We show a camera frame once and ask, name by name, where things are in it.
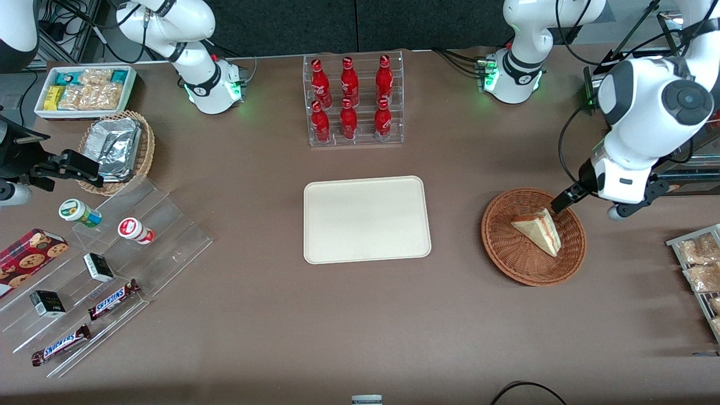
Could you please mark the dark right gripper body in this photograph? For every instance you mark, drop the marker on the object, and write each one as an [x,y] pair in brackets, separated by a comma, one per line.
[12,157]

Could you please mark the triangular sandwich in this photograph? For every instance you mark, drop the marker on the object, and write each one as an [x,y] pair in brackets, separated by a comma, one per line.
[540,230]

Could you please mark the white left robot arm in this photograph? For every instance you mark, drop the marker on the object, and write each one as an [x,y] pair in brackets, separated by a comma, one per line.
[635,112]

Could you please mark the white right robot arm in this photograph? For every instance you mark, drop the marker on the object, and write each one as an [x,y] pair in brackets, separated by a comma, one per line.
[191,28]

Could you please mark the light wicker basket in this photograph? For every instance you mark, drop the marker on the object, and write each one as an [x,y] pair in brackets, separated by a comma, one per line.
[146,152]

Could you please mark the brown round wicker basket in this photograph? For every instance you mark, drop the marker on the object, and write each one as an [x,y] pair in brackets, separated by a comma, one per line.
[517,264]

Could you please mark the cream plastic tray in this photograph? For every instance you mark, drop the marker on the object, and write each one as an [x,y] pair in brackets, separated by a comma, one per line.
[349,225]

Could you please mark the silver foil package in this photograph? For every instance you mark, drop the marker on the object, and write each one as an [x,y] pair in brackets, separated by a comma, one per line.
[118,175]
[112,140]

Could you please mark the green lid yogurt cup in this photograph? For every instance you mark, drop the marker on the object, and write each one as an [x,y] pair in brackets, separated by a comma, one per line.
[76,211]

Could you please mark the yellow snack packet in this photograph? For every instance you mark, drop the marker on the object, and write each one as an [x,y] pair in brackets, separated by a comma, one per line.
[53,98]

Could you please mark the clear bag of crackers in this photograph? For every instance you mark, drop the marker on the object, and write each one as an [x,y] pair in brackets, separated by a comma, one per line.
[101,97]
[70,98]
[95,76]

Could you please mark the red lid yogurt cup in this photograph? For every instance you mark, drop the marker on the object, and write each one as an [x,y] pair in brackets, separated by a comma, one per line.
[132,229]

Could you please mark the teal snack packet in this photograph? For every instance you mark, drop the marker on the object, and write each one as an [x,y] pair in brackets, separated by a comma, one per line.
[68,77]
[120,76]

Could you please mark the white rectangular snack bin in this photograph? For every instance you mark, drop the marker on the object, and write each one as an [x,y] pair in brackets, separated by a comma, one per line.
[130,84]

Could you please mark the small black box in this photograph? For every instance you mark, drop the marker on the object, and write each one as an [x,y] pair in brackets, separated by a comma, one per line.
[98,267]
[48,304]

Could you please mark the clear bag of pastries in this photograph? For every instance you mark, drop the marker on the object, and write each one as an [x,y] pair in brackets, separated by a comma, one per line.
[700,250]
[714,305]
[716,325]
[703,278]

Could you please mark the red plaid cookie box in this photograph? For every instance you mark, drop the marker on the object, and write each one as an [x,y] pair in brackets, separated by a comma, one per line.
[28,261]

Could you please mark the clear acrylic stepped display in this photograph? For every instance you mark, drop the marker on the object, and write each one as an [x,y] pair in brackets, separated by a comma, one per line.
[169,242]

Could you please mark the Snickers chocolate bar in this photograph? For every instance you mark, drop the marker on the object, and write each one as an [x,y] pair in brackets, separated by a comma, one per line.
[112,300]
[59,346]

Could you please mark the red cola bottle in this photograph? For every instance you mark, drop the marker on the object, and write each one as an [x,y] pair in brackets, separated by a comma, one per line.
[382,121]
[348,121]
[349,81]
[384,79]
[320,84]
[320,124]

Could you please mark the clear acrylic bottle rack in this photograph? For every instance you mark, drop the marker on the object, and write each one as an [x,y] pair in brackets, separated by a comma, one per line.
[363,135]

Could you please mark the grey object at table edge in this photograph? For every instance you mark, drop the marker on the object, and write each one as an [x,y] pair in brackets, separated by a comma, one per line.
[367,400]

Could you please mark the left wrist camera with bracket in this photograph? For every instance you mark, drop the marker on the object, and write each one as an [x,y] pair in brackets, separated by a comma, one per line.
[647,197]

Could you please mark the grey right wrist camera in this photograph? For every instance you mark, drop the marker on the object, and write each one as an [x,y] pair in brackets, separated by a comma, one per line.
[16,194]

